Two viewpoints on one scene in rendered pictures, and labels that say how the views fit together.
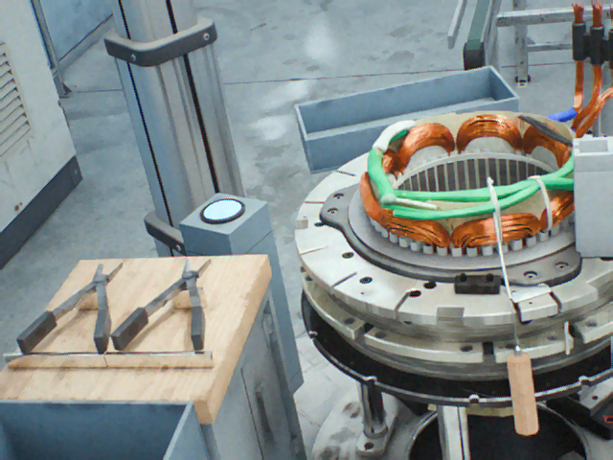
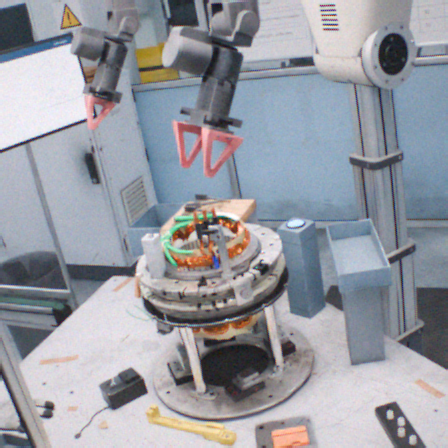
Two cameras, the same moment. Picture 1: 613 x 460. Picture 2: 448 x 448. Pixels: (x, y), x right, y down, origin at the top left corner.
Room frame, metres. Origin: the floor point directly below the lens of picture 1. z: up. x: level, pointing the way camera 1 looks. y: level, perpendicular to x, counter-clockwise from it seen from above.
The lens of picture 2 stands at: (0.95, -1.39, 1.68)
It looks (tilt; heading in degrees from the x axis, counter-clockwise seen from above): 22 degrees down; 99
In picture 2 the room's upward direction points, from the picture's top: 11 degrees counter-clockwise
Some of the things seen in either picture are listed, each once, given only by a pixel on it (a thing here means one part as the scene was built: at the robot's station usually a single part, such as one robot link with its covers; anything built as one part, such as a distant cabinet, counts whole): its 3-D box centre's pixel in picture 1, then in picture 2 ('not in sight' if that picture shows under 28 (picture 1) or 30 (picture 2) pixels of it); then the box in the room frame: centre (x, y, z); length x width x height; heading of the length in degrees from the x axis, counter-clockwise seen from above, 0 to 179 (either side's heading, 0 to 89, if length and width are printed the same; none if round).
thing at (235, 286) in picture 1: (138, 332); (209, 218); (0.68, 0.16, 1.05); 0.20 x 0.19 x 0.02; 163
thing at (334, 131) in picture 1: (415, 205); (361, 300); (1.04, -0.14, 0.92); 0.25 x 0.11 x 0.28; 92
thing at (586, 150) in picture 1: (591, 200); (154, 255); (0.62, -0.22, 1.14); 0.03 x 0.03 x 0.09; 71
